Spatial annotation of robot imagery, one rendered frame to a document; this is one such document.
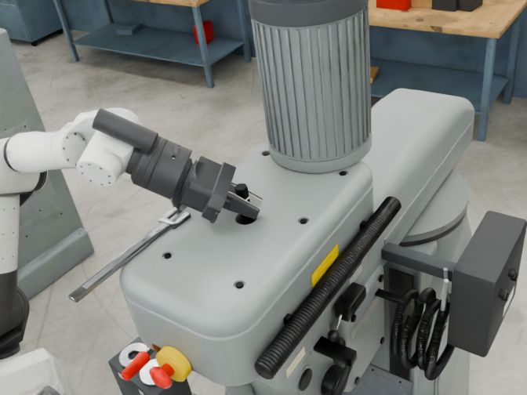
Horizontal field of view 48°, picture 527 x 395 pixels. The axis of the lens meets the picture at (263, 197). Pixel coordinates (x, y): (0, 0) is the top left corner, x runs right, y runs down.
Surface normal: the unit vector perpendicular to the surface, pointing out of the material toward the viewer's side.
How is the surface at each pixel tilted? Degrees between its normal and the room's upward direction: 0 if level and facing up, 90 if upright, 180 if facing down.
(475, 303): 90
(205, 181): 31
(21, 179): 101
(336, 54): 90
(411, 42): 90
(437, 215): 0
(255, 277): 0
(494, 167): 0
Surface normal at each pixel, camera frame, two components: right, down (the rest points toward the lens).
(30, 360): 0.32, -0.86
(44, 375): 0.71, -0.32
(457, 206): -0.13, -0.80
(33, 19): 0.82, 0.25
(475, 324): -0.56, 0.54
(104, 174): -0.26, 0.79
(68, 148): 0.88, -0.04
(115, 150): 0.33, -0.47
